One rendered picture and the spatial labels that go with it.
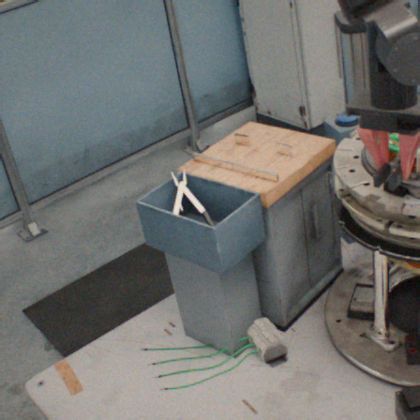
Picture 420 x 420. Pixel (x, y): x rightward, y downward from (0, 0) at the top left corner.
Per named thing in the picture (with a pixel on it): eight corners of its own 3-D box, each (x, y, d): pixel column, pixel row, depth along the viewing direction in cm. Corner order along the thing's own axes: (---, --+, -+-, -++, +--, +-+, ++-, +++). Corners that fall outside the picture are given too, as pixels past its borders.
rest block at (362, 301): (379, 293, 117) (379, 283, 116) (373, 313, 113) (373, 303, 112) (356, 291, 119) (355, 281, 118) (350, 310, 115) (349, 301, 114)
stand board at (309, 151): (268, 208, 105) (265, 194, 103) (178, 181, 116) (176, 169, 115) (337, 152, 116) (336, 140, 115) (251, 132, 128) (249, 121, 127)
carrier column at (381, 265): (382, 346, 108) (381, 242, 97) (371, 339, 110) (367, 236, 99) (392, 337, 109) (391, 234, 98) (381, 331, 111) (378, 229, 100)
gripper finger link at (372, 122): (414, 193, 79) (414, 119, 75) (360, 184, 83) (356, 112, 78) (431, 170, 84) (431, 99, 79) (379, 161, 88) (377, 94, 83)
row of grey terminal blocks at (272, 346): (292, 359, 112) (290, 341, 110) (266, 370, 111) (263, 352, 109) (266, 326, 120) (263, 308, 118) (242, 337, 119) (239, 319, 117)
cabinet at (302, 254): (285, 333, 118) (268, 207, 105) (206, 300, 130) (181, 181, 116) (344, 273, 130) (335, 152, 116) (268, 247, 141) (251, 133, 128)
